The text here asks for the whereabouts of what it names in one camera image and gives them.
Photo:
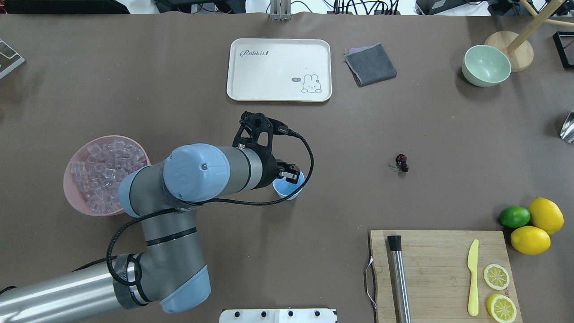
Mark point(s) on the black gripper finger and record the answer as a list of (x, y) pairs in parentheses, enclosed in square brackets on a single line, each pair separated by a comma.
[(291, 179), (288, 170)]

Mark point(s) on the silver metal object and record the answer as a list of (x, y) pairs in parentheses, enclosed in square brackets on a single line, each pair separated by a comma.
[(567, 129)]

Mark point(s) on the metal camera post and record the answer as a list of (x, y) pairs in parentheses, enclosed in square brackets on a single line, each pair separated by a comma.
[(280, 10)]

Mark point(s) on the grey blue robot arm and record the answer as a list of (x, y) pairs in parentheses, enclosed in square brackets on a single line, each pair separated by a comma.
[(172, 271)]

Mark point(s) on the light blue plastic cup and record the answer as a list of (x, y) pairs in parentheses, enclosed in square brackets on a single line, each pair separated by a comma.
[(284, 188)]

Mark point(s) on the lemon half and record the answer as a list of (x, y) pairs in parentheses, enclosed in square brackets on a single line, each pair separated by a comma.
[(496, 277), (501, 308)]

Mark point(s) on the steel muddler black tip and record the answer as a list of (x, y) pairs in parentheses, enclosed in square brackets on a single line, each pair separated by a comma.
[(399, 278)]

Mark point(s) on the green lime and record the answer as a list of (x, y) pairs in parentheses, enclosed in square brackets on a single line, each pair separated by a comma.
[(514, 217)]

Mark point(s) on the cream rabbit tray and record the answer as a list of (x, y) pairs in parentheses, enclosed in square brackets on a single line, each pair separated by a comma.
[(286, 70)]

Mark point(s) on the lemon half lower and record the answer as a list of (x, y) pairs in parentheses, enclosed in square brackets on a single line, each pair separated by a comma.
[(496, 277)]

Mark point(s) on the pile of clear ice cubes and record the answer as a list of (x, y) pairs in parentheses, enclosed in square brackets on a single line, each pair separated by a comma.
[(98, 175)]

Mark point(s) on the bamboo cutting board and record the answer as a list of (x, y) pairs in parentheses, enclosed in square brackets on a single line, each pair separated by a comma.
[(436, 272)]

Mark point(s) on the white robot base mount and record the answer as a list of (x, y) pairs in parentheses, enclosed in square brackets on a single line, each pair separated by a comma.
[(280, 315)]

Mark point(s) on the yellow lemon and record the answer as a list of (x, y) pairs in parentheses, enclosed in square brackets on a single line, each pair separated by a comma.
[(530, 240), (546, 215)]

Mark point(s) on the wooden stand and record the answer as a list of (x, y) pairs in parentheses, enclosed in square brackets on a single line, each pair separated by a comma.
[(515, 46)]

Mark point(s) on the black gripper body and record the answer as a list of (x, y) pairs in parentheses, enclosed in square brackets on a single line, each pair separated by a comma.
[(269, 169)]

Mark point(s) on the yellow plastic knife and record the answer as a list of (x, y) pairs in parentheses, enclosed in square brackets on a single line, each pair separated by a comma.
[(472, 265)]

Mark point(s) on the yellow lemon upper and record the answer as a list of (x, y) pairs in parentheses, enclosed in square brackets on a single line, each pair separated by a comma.
[(546, 215)]

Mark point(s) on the grey stand at left edge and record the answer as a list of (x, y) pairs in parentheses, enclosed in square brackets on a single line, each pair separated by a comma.
[(9, 59)]

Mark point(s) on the mint green bowl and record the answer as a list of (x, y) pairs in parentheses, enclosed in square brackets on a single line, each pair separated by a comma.
[(485, 66)]

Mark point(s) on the yellow lemon lower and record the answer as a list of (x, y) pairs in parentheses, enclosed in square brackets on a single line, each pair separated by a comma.
[(530, 240)]

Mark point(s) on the dark red cherries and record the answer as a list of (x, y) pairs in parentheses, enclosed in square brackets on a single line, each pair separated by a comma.
[(401, 165)]

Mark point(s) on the grey folded cloth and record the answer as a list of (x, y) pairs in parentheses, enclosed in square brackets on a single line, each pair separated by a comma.
[(370, 64)]

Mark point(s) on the lemon half upper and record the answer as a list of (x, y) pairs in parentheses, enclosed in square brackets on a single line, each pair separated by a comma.
[(501, 308)]

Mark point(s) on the pink bowl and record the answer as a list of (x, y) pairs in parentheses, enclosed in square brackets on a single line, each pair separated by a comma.
[(76, 197)]

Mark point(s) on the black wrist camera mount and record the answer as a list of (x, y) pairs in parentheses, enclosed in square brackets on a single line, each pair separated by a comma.
[(256, 132)]

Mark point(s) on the black frame object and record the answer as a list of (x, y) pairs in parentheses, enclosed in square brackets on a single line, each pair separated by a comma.
[(564, 43)]

